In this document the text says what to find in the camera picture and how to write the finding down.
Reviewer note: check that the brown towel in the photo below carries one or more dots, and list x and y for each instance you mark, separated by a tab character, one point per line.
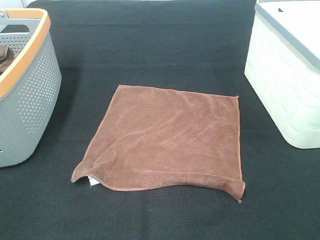
151	138

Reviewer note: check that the black table cloth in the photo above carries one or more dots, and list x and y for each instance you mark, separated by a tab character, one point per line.
189	45

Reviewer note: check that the grey perforated laundry basket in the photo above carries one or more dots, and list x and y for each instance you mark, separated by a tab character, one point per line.
30	86

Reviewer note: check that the white storage box grey rim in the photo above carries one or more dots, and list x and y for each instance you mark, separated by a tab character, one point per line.
283	67

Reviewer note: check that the brown towels in basket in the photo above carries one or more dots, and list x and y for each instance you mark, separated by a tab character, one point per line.
7	56

